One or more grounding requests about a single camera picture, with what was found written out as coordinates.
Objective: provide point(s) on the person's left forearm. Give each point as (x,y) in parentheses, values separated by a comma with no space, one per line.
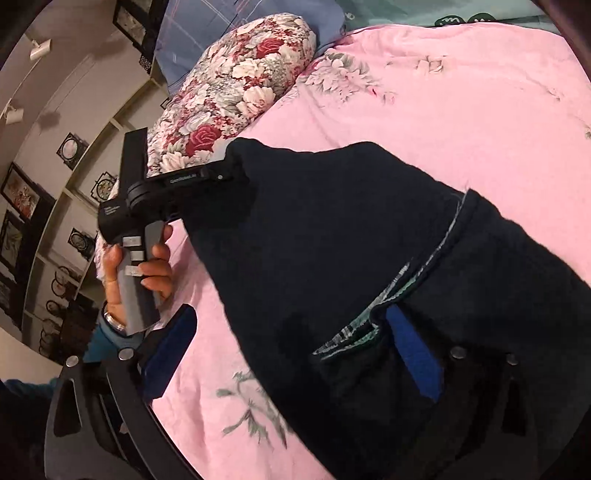
(104,344)

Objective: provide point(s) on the black framed picture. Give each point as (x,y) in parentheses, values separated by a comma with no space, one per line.
(134,23)
(21,191)
(11,237)

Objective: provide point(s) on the green heart print quilt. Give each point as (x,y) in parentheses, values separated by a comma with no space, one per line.
(392,9)

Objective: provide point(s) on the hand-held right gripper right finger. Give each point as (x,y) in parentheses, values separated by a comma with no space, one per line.
(415,355)

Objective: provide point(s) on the round plate on black square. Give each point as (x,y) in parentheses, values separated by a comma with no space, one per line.
(104,186)
(71,150)

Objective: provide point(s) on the person's left hand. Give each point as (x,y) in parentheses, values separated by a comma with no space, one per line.
(159,263)

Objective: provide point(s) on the person's teal clothing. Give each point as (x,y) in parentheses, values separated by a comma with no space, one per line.
(27,387)

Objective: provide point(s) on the dark navy pants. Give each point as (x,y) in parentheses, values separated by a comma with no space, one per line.
(323,230)

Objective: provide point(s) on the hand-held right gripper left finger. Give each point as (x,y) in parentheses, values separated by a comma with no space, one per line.
(168,355)

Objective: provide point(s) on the red floral pillow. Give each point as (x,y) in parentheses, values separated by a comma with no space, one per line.
(240,78)

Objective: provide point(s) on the white wall shelf unit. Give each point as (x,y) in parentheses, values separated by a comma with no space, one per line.
(60,203)

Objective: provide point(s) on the white ceiling spotlight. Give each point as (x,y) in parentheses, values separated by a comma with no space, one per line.
(39,48)
(14,114)

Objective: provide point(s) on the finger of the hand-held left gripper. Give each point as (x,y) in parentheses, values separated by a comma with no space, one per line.
(231,168)

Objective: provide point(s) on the pink floral bed sheet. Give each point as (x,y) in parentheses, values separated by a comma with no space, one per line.
(461,92)

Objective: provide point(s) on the wooden headboard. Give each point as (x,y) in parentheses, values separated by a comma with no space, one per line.
(570,34)

